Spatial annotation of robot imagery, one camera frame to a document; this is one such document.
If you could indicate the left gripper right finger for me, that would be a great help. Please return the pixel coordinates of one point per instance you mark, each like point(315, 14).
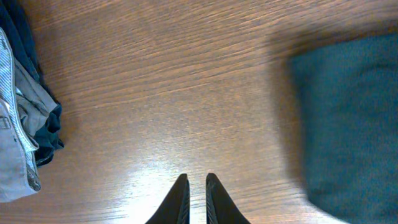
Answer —
point(220, 208)

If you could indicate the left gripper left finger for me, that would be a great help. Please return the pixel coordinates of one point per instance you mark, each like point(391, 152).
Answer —
point(175, 208)

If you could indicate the dark green t-shirt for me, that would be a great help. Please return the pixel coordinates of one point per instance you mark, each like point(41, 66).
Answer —
point(348, 102)

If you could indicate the folded grey-brown garment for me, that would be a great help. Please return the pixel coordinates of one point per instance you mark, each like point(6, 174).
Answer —
point(30, 114)

